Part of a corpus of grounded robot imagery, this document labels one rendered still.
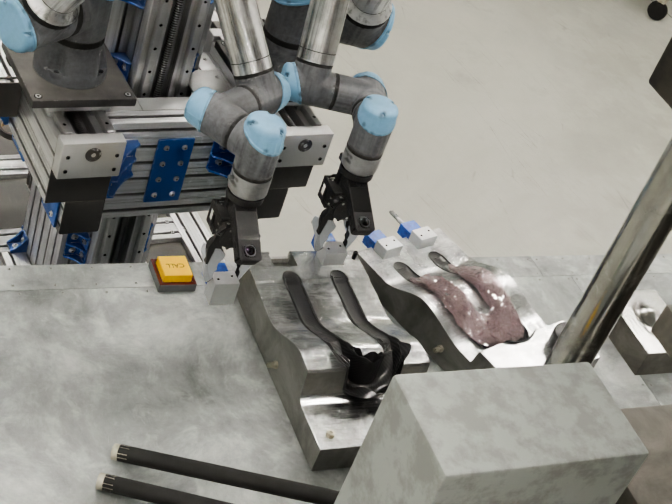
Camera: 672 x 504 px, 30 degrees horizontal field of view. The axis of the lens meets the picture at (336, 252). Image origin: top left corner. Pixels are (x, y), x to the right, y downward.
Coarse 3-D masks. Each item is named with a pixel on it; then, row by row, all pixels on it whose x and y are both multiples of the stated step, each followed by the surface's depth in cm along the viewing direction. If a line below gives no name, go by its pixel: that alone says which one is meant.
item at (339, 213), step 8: (344, 168) 249; (328, 176) 256; (336, 176) 255; (344, 176) 253; (352, 176) 248; (360, 176) 249; (368, 176) 249; (328, 184) 255; (336, 184) 255; (320, 192) 258; (328, 192) 256; (336, 192) 253; (328, 200) 256; (336, 200) 252; (344, 200) 252; (336, 208) 252; (344, 208) 253; (336, 216) 254; (344, 216) 255
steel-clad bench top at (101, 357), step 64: (512, 256) 299; (576, 256) 307; (0, 320) 233; (64, 320) 238; (128, 320) 244; (192, 320) 249; (0, 384) 222; (64, 384) 226; (128, 384) 231; (192, 384) 236; (256, 384) 241; (640, 384) 276; (0, 448) 211; (64, 448) 215; (192, 448) 224; (256, 448) 228
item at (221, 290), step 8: (224, 264) 242; (216, 272) 238; (224, 272) 238; (232, 272) 239; (216, 280) 236; (224, 280) 236; (232, 280) 237; (208, 288) 238; (216, 288) 236; (224, 288) 236; (232, 288) 237; (208, 296) 238; (216, 296) 237; (224, 296) 238; (232, 296) 239; (216, 304) 239; (224, 304) 239
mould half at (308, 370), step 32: (256, 288) 249; (320, 288) 255; (256, 320) 249; (288, 320) 245; (320, 320) 248; (384, 320) 253; (288, 352) 236; (320, 352) 233; (416, 352) 241; (288, 384) 236; (320, 384) 232; (288, 416) 236; (320, 416) 231; (352, 416) 233; (320, 448) 225; (352, 448) 228
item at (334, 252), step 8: (312, 240) 265; (328, 240) 264; (328, 248) 260; (336, 248) 260; (344, 248) 261; (320, 256) 261; (328, 256) 259; (336, 256) 260; (344, 256) 261; (328, 264) 261; (336, 264) 262
